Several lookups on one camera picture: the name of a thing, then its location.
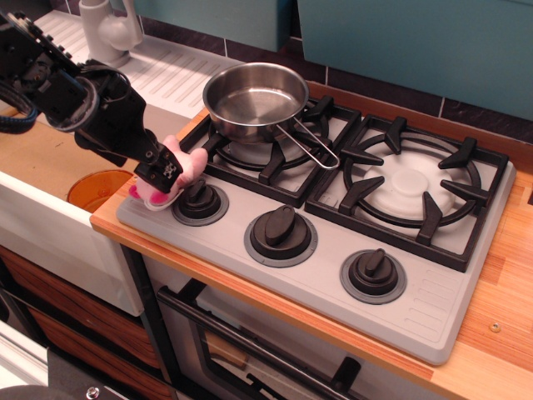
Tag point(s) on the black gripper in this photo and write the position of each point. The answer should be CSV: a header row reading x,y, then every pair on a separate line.
x,y
116,132

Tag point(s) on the pink stuffed pig toy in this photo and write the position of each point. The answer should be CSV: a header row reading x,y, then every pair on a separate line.
x,y
193,164

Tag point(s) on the stainless steel pan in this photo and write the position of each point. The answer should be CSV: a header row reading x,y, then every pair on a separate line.
x,y
263,102

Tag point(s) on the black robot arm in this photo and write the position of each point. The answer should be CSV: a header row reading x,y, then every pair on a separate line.
x,y
91,100

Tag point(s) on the black left stove knob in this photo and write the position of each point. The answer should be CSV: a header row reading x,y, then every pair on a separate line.
x,y
201,204

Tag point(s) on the black stove knob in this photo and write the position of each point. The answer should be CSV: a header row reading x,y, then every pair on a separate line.
x,y
373,277
281,238
201,204

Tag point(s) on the black middle stove knob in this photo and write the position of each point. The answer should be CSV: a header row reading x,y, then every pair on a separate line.
x,y
281,238

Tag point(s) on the black right stove knob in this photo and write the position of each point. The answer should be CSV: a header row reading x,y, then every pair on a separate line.
x,y
373,277

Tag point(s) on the grey toy stove top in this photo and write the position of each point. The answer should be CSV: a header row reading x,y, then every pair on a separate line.
x,y
424,321

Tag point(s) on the orange plastic plate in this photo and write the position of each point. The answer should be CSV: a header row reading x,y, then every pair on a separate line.
x,y
92,191

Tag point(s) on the black left burner grate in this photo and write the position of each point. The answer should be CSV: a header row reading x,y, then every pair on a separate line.
x,y
280,171

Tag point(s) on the black burner grate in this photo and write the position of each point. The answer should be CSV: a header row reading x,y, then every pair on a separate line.
x,y
280,171
428,195

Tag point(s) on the white toy sink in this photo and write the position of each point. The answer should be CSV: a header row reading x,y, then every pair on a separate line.
x,y
39,167

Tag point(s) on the grey toy faucet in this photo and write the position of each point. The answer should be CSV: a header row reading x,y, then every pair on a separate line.
x,y
110,38

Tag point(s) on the wooden drawer front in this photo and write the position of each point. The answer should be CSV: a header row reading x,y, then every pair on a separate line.
x,y
113,324

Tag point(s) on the toy oven door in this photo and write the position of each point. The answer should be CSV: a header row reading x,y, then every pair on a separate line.
x,y
240,352

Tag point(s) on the black right burner grate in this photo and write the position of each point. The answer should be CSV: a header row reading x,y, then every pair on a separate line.
x,y
428,195

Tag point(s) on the black oven door handle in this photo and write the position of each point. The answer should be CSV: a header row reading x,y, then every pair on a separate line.
x,y
185,303

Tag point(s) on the teal wall cabinet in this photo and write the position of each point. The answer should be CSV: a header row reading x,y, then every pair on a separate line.
x,y
477,52

